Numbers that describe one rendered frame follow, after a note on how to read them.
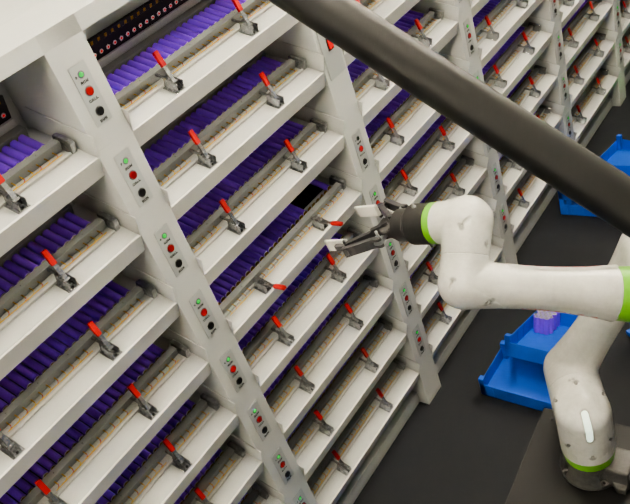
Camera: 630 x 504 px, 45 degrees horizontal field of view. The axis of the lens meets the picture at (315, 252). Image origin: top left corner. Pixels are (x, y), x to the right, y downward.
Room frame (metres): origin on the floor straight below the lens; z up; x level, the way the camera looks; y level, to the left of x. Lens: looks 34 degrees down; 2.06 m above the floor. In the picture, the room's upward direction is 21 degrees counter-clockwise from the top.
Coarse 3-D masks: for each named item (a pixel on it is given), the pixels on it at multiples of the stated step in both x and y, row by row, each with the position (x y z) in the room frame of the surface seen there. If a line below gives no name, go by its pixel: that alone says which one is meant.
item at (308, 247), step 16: (320, 176) 1.96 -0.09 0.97; (336, 176) 1.91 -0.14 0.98; (352, 176) 1.87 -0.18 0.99; (320, 192) 1.89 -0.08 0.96; (352, 192) 1.87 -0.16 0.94; (336, 208) 1.81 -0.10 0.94; (352, 208) 1.83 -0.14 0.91; (304, 240) 1.71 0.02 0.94; (320, 240) 1.71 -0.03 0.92; (288, 256) 1.67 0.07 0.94; (304, 256) 1.66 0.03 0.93; (272, 272) 1.62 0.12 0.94; (288, 272) 1.61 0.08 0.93; (272, 288) 1.57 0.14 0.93; (256, 304) 1.53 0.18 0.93; (240, 320) 1.49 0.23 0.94; (256, 320) 1.52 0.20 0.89; (240, 336) 1.47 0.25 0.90
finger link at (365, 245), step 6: (366, 240) 1.39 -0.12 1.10; (372, 240) 1.38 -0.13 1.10; (378, 240) 1.37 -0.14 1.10; (348, 246) 1.40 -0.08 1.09; (354, 246) 1.39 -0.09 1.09; (360, 246) 1.39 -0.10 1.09; (366, 246) 1.38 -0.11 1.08; (372, 246) 1.38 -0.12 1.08; (378, 246) 1.37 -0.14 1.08; (354, 252) 1.39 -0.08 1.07; (360, 252) 1.39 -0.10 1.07
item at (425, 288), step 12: (492, 204) 2.34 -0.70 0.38; (432, 252) 2.16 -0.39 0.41; (420, 264) 2.12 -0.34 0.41; (432, 264) 2.13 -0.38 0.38; (420, 276) 2.07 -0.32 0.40; (432, 276) 2.05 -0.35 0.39; (420, 288) 2.03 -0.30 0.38; (432, 288) 2.02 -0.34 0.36; (420, 300) 1.98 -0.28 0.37; (432, 300) 1.99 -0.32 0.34; (420, 312) 1.92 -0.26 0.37
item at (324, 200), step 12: (336, 192) 1.86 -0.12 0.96; (324, 204) 1.82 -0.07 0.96; (300, 228) 1.74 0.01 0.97; (288, 240) 1.70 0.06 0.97; (276, 252) 1.66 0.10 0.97; (288, 252) 1.67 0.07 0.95; (264, 264) 1.63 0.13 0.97; (252, 276) 1.60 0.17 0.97; (240, 288) 1.56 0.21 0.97; (228, 300) 1.53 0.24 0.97; (240, 300) 1.54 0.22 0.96
